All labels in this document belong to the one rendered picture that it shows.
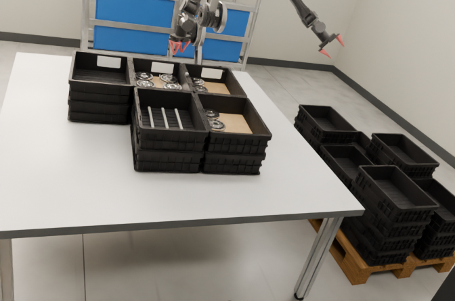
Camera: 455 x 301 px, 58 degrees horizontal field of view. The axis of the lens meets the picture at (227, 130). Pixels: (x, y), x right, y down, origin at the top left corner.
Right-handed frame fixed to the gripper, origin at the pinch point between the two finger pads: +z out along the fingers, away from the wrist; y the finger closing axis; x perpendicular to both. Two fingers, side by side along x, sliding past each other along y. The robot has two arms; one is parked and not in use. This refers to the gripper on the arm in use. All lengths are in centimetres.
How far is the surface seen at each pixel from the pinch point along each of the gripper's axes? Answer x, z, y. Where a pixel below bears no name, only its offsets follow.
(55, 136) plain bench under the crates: 16, 36, -63
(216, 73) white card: -6.4, 17.5, 34.7
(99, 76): 35.3, 23.8, -18.5
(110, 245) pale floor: -5, 106, -42
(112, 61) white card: 35.8, 17.4, -9.2
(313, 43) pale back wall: 44, 70, 384
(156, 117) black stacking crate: -13.8, 23.6, -29.0
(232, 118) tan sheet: -38.8, 23.4, 3.1
